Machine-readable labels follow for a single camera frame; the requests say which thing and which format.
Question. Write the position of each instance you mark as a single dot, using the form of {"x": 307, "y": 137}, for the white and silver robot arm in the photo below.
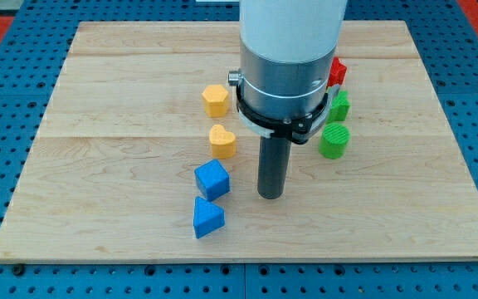
{"x": 287, "y": 47}

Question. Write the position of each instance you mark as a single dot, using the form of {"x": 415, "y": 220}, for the light wooden board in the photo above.
{"x": 110, "y": 175}

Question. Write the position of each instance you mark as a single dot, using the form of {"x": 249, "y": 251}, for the yellow heart block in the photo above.
{"x": 223, "y": 143}

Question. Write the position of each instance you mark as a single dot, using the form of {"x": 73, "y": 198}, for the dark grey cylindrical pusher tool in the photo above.
{"x": 273, "y": 161}

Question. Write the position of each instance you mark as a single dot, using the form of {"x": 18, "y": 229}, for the blue cube block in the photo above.
{"x": 212, "y": 179}

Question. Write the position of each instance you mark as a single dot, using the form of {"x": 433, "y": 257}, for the yellow hexagon block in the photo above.
{"x": 215, "y": 100}

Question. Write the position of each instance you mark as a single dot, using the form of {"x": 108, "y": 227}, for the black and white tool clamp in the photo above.
{"x": 297, "y": 131}

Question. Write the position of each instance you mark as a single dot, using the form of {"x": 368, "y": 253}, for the blue triangle block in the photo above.
{"x": 207, "y": 217}

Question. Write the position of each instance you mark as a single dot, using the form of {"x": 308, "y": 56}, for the green cylinder block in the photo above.
{"x": 333, "y": 141}

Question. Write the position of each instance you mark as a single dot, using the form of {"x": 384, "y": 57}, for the green star block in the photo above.
{"x": 339, "y": 108}

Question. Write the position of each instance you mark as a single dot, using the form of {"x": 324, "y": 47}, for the red star block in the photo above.
{"x": 337, "y": 72}

